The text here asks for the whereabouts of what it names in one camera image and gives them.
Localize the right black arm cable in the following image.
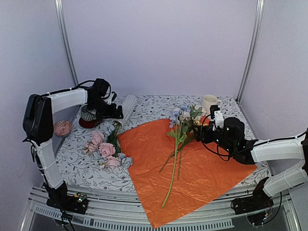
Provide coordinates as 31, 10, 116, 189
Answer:
201, 115, 308, 162

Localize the white rose flower stem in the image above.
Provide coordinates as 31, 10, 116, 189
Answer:
192, 105, 206, 120

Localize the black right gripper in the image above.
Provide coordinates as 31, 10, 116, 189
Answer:
192, 121, 235, 154

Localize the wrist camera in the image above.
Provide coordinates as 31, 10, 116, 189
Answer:
210, 105, 224, 131
107, 91, 117, 104

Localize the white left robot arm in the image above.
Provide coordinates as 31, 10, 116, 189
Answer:
23, 78, 124, 190

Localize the aluminium frame post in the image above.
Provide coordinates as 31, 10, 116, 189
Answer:
54, 0, 79, 86
236, 0, 264, 104

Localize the blue hydrangea flower stem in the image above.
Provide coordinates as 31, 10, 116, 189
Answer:
92, 124, 133, 169

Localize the striped black white cup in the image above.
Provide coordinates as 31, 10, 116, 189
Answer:
80, 105, 96, 122

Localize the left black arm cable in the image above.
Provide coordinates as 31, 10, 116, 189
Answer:
23, 80, 96, 167

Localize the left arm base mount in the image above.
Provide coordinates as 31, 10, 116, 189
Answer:
43, 181, 89, 215

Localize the aluminium front rail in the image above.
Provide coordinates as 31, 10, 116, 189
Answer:
27, 187, 301, 231

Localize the pink rose flower stem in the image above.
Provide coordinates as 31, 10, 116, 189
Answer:
83, 121, 122, 169

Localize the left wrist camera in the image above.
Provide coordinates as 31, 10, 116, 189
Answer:
107, 91, 117, 104

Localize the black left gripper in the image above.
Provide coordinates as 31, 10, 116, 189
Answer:
90, 98, 124, 118

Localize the pink patterned ball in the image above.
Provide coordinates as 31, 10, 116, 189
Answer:
54, 120, 72, 137

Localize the dark red saucer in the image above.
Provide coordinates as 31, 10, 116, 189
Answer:
78, 118, 103, 129

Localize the left aluminium frame post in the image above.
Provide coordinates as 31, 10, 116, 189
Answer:
54, 0, 79, 86

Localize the right aluminium frame post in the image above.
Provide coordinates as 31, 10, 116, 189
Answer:
236, 0, 264, 104

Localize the white ribbed ceramic vase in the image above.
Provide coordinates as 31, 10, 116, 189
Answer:
118, 95, 137, 126

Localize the yellow small flower sprig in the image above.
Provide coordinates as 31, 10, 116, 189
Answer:
177, 120, 204, 179

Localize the cream ceramic mug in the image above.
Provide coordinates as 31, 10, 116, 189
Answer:
202, 95, 222, 114

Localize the small blue flower stem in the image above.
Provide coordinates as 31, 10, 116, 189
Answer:
161, 104, 190, 208

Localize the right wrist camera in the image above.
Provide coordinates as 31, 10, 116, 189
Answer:
210, 105, 224, 131

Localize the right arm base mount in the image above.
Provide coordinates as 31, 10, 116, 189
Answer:
231, 177, 274, 226

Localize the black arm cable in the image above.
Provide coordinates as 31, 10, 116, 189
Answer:
201, 115, 308, 162
23, 80, 96, 167

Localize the orange tissue paper sheet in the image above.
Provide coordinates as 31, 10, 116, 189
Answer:
118, 119, 256, 228

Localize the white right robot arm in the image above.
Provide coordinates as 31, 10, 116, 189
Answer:
193, 117, 308, 210

